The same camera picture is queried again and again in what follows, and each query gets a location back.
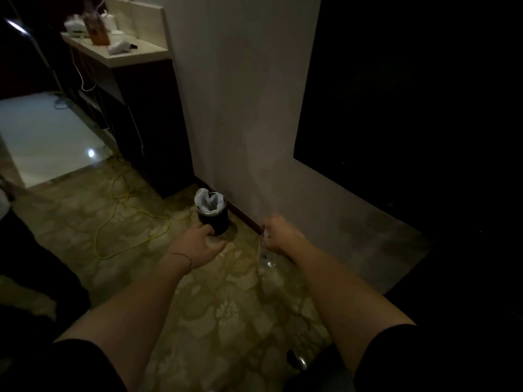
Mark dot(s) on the person's right hand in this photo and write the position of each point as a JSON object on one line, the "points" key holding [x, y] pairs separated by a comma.
{"points": [[284, 236]]}

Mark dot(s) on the person's left hand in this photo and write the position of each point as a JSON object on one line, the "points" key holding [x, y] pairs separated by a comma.
{"points": [[196, 246]]}

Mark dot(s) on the clear plastic water bottle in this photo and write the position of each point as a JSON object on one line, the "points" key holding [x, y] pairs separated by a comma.
{"points": [[267, 260]]}

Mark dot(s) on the person's right forearm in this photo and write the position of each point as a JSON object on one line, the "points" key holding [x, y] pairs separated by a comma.
{"points": [[347, 302]]}

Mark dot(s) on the person's left forearm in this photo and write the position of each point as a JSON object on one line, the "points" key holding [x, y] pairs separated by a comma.
{"points": [[130, 318]]}

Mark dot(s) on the person's black right sleeve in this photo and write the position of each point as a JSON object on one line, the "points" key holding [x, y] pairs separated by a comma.
{"points": [[396, 359]]}

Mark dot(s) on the person's black sleeve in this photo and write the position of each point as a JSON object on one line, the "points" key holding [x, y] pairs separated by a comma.
{"points": [[396, 359], [61, 369]]}

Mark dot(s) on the person's black left sleeve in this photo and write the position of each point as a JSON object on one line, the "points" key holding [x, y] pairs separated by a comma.
{"points": [[61, 369]]}

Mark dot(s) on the black bin with white liner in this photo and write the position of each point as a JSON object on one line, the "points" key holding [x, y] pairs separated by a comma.
{"points": [[212, 220]]}

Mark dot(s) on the dark cabinet with beige top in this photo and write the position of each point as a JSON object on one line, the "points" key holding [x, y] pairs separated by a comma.
{"points": [[155, 126]]}

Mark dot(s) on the black television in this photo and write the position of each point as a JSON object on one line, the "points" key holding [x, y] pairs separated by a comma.
{"points": [[408, 97]]}

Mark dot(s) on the white device with black tip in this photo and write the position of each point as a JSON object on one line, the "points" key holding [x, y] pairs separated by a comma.
{"points": [[118, 47]]}

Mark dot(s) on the white round cup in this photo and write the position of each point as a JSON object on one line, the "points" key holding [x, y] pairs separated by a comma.
{"points": [[117, 35]]}

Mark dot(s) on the orange packet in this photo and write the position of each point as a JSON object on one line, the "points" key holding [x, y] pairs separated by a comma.
{"points": [[98, 32]]}

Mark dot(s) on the small white container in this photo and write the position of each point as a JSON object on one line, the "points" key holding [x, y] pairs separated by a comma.
{"points": [[108, 21]]}

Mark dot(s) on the thin metal stand pole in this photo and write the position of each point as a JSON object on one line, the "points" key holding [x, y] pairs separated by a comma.
{"points": [[41, 53]]}

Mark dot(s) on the white kettle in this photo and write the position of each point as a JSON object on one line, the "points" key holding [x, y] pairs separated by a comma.
{"points": [[74, 26]]}

